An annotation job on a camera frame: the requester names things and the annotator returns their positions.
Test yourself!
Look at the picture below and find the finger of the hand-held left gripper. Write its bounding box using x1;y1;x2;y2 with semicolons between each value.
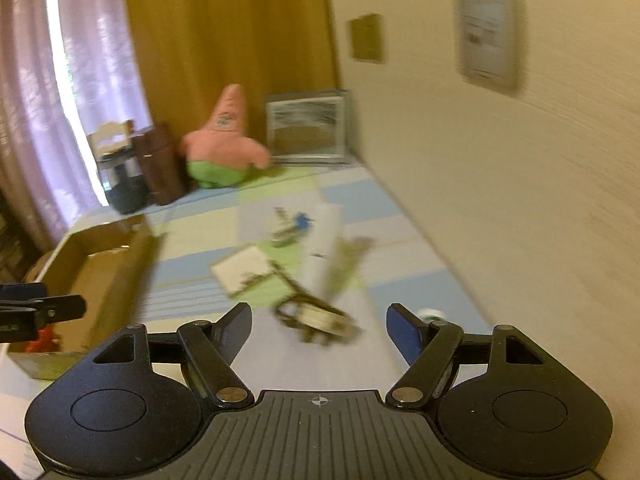
0;282;86;343

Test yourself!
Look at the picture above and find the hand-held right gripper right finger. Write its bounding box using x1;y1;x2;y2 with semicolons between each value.
385;302;546;408

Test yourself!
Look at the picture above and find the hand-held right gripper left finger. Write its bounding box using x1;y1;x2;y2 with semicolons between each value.
92;302;255;408

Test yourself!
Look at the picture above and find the red object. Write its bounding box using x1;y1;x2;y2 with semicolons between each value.
27;327;63;353

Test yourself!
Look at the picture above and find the white shallow box tray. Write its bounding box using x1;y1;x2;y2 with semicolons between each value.
210;245;281;301

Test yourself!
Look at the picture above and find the cardboard box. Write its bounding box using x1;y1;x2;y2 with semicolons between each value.
7;220;161;381

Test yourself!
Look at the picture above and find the checked bed sheet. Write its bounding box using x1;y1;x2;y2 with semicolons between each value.
0;162;496;480

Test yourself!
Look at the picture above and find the wooden shelf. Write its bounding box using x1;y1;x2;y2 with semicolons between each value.
0;195;31;286

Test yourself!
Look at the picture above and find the white power adapter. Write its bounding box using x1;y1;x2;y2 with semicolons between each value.
270;207;306;248

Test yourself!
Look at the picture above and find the dark glass jar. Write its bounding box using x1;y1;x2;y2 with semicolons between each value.
97;152;151;215

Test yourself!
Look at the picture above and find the brown wooden container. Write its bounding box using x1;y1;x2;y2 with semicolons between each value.
132;122;188;206

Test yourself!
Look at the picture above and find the pink starfish plush toy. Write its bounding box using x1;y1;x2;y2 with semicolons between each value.
180;84;273;190

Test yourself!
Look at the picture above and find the small pale wooden chair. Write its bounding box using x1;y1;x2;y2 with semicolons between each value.
89;120;136;161

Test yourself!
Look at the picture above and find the purple sheer curtain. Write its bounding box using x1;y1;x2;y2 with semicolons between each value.
0;0;151;241

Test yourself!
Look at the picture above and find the yellow curtain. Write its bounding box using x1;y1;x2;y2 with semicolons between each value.
122;0;341;161

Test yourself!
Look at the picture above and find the beige block with wire loops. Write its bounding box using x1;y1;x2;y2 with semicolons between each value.
275;292;361;346

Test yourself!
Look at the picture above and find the glass picture frame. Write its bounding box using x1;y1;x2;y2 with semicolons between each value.
264;89;353;166

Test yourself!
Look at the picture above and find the gold wall plate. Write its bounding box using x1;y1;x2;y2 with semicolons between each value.
348;12;386;63

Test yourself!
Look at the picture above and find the grey wall panel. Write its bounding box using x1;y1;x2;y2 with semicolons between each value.
452;0;528;96

